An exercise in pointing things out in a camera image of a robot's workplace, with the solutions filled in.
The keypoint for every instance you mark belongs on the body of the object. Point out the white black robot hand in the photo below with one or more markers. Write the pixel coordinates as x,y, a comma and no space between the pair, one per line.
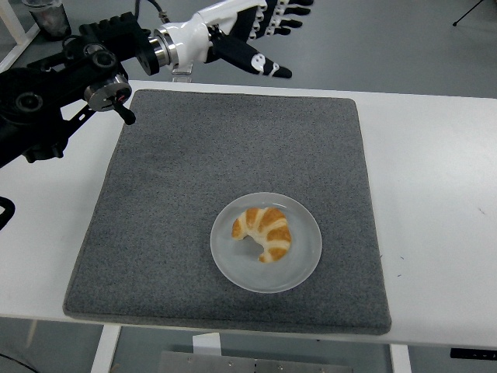
194,35

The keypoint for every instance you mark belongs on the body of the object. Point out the golden croissant bread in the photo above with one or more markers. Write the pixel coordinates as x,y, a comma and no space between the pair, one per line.
275,233

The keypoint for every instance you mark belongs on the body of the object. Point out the pale grey round plate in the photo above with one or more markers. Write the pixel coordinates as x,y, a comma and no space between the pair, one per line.
303,252

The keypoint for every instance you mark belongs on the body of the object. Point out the grey metal plate with screws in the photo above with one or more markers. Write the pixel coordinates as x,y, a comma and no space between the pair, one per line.
233,363

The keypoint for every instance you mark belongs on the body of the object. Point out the small clear floor box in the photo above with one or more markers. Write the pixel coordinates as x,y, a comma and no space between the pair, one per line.
184,74

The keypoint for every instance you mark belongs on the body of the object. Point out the grey speckled square mat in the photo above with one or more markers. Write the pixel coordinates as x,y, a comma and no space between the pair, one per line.
240,147

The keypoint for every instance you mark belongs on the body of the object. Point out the dark translucent plastic cup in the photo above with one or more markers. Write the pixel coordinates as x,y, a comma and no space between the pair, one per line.
52,21

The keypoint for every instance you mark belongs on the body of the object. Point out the black tripod leg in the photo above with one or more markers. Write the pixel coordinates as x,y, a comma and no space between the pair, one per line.
471,13

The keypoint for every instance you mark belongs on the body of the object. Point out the white table leg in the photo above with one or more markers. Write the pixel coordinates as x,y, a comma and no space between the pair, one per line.
400,359
104,349

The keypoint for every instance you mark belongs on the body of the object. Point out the black table control panel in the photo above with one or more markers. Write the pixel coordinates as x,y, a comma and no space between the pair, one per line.
473,353

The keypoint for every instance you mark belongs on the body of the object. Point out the white metal furniture frame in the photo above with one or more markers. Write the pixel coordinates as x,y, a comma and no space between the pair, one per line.
17,42

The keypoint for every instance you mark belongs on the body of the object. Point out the white bracket under table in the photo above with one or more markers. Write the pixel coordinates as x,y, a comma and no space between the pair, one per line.
206,344

